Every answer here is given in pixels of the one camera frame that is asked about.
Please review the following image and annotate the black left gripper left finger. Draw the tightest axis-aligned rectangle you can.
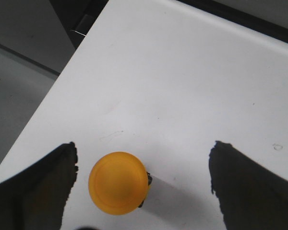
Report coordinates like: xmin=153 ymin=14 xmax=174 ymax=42
xmin=0 ymin=142 xmax=78 ymax=230

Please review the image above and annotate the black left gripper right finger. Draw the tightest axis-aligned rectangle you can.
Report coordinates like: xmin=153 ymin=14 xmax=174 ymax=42
xmin=208 ymin=141 xmax=288 ymax=230

